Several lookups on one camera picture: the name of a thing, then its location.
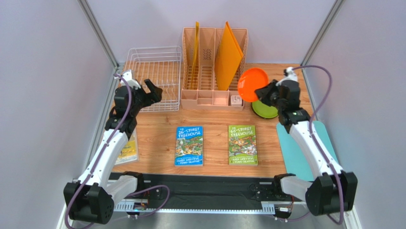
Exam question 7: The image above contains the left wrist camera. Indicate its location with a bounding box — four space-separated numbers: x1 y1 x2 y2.
121 69 141 90

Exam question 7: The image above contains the thin orange folder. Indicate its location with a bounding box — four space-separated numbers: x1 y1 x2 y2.
191 21 200 89

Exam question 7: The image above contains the red floral plate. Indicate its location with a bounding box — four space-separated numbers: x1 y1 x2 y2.
251 103 258 115

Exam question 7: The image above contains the aluminium frame rail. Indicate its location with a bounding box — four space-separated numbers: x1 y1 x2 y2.
66 179 354 215

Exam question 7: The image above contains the black base mat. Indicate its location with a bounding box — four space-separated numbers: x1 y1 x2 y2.
137 174 292 210

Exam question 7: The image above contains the pink plastic file organizer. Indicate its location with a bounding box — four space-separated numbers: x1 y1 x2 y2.
181 27 245 111

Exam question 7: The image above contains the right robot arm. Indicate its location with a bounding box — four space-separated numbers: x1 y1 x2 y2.
254 80 358 218

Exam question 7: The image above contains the green treehouse book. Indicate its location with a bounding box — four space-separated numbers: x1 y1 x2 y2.
228 125 259 166

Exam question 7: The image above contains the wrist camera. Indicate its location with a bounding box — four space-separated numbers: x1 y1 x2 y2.
276 67 298 86
121 69 141 90

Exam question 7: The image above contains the yellow book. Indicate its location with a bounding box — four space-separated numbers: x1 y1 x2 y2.
115 129 139 165

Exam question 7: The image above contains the large orange folder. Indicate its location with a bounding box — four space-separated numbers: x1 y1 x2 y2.
214 21 244 91

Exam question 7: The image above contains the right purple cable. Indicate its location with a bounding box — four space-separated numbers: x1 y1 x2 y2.
274 65 345 226

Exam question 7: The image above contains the lime green plate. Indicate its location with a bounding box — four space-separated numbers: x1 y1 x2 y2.
253 101 278 119

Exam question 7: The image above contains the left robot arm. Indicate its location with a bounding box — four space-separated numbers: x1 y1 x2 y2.
63 79 162 229

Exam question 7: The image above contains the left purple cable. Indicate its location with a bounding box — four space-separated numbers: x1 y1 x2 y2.
64 73 171 229

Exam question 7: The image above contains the blue treehouse book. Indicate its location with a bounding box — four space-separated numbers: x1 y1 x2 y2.
174 126 204 167

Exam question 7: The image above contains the purple cable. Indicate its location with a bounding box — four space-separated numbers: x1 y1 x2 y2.
274 65 345 226
64 73 171 229

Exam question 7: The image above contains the white wire dish rack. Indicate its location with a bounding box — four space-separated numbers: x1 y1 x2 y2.
122 46 182 113

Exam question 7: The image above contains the white power adapter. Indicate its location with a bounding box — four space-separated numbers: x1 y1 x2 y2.
230 95 243 106

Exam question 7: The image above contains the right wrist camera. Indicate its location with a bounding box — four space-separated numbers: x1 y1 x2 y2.
276 67 298 86

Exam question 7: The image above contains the orange plate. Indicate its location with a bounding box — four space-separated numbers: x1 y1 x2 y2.
237 67 269 102

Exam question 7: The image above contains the teal cutting board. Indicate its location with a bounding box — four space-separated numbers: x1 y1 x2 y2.
276 121 337 182

